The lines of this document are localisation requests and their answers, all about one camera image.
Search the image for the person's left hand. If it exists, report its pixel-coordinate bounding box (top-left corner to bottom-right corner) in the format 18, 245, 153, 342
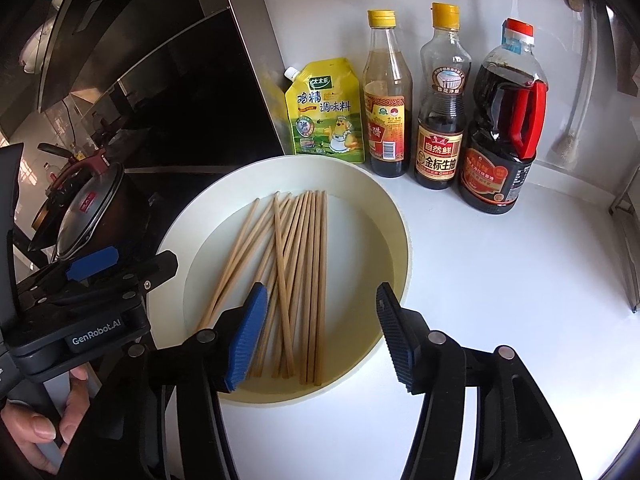
1, 364, 90, 474

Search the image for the black wok with lid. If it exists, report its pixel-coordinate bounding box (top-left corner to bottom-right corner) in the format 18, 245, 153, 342
28, 143, 150, 261

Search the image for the metal rack stand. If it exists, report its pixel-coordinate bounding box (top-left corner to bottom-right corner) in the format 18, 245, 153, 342
608, 166, 639, 313

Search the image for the vinegar bottle yellow cap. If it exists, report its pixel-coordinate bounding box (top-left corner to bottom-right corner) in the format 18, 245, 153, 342
362, 10, 413, 178

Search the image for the steel range hood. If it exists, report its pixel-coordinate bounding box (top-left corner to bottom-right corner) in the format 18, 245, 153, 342
1, 0, 290, 166

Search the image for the large soy sauce jug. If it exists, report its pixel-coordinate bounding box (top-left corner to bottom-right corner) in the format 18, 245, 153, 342
459, 18, 549, 214

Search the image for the yellow seasoning pouch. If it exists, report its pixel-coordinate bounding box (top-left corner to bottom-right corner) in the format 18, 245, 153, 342
284, 58, 366, 164

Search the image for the white oval tray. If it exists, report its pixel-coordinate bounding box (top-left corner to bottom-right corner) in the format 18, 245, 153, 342
148, 155, 410, 404

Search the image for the white dish brush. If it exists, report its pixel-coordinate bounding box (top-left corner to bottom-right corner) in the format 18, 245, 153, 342
552, 0, 599, 170

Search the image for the soy sauce bottle yellow cap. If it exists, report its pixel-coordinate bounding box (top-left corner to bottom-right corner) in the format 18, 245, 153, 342
414, 2, 472, 190

